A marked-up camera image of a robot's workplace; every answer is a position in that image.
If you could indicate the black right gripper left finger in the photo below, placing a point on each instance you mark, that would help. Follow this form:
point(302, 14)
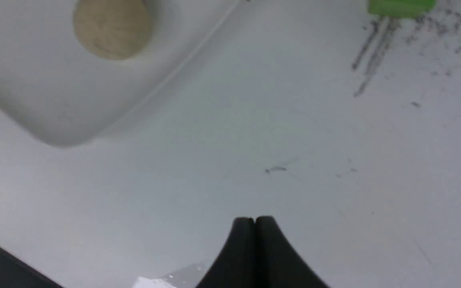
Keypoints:
point(235, 265)

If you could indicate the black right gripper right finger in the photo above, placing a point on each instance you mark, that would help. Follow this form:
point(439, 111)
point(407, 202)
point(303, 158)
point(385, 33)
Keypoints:
point(278, 263)

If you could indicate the beige speckled steamed bun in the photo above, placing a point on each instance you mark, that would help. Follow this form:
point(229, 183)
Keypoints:
point(112, 29)

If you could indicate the white rectangular plate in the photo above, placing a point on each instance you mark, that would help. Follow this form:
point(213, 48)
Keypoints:
point(65, 96)

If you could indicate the green cube block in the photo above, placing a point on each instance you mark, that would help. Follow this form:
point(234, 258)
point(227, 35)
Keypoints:
point(400, 8)

